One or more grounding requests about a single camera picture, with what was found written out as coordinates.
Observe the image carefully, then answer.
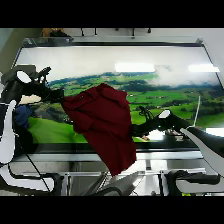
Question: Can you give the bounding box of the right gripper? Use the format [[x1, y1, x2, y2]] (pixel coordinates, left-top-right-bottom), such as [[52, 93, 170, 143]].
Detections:
[[130, 121, 155, 138]]

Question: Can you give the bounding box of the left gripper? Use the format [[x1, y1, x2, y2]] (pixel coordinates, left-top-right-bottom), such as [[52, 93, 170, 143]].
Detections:
[[41, 87, 65, 103]]

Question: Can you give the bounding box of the dark red shirt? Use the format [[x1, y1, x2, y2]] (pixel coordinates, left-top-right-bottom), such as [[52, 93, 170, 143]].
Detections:
[[60, 82, 138, 177]]

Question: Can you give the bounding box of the white garment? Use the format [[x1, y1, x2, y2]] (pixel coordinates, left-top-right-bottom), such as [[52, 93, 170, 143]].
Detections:
[[19, 94, 43, 105]]

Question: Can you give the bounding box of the blue garment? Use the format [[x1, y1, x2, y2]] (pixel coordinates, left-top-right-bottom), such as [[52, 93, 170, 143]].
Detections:
[[14, 104, 35, 130]]

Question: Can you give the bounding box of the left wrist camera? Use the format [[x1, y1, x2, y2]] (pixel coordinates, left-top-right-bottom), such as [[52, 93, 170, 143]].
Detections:
[[34, 66, 53, 85]]

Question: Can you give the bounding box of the silver frame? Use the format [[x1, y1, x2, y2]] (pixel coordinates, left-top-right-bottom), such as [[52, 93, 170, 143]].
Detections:
[[13, 150, 224, 197]]

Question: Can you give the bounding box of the black cable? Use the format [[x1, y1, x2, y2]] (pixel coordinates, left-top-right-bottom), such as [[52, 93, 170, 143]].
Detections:
[[25, 151, 52, 194]]

